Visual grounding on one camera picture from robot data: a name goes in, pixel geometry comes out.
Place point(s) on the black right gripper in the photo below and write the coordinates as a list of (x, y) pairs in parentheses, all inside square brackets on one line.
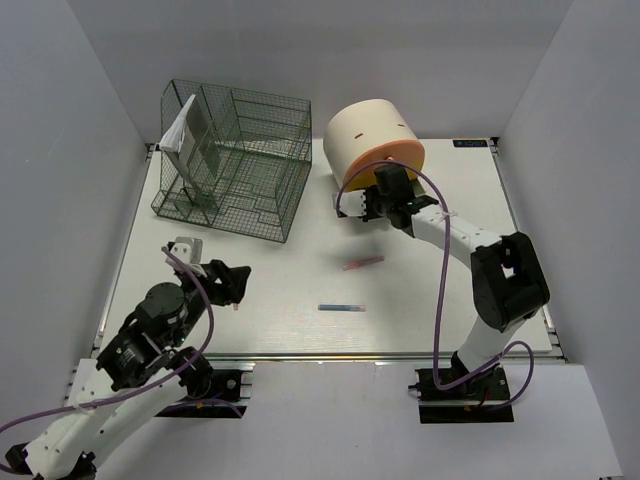
[(370, 192)]

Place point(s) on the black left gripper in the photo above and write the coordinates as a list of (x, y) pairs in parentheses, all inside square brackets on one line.
[(235, 280)]

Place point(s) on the pink purple highlighter pen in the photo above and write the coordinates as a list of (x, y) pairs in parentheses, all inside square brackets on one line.
[(362, 262)]

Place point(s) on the round drawer organizer box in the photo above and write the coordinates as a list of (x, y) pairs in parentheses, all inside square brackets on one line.
[(365, 132)]

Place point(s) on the Canon manual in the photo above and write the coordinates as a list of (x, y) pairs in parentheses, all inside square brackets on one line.
[(190, 145)]

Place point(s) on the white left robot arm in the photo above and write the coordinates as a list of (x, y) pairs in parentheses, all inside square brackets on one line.
[(154, 363)]

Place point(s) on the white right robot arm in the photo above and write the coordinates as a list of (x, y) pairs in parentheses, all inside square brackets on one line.
[(507, 280)]

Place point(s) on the blue highlighter pen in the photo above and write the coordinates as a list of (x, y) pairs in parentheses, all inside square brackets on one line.
[(341, 308)]

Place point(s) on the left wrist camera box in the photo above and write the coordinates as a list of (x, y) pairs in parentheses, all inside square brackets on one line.
[(187, 249)]

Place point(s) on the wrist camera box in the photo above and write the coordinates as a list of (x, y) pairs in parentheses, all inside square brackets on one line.
[(350, 204), (187, 249)]

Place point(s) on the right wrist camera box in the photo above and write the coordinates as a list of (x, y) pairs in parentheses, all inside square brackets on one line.
[(350, 204)]

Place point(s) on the aluminium mounting rail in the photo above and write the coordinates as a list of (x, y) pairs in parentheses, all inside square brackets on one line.
[(553, 357)]

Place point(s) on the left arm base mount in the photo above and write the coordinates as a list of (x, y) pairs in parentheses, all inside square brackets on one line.
[(225, 395)]

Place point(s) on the green wire mesh organizer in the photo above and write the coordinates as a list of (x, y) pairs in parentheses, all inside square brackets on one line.
[(247, 174)]

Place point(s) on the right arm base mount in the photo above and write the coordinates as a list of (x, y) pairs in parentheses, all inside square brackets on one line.
[(478, 401)]

